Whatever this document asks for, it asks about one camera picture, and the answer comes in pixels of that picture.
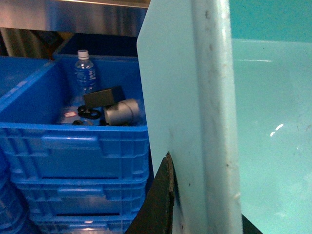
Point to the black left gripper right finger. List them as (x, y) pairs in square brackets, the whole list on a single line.
[(248, 227)]

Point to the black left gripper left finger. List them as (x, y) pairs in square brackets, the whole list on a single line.
[(156, 214)]

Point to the light teal plastic tray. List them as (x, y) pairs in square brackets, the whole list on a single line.
[(227, 86)]

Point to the blue crate lower stacked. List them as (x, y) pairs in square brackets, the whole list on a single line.
[(82, 206)]

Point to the silver cylindrical motor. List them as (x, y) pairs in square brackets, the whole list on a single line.
[(123, 112)]

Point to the black rectangular box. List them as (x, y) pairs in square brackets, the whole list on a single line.
[(105, 97)]

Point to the blue crate with items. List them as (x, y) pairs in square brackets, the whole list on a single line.
[(37, 146)]

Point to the clear plastic water bottle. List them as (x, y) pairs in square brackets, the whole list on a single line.
[(85, 73)]

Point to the stainless steel shelf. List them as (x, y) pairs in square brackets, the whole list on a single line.
[(107, 17)]

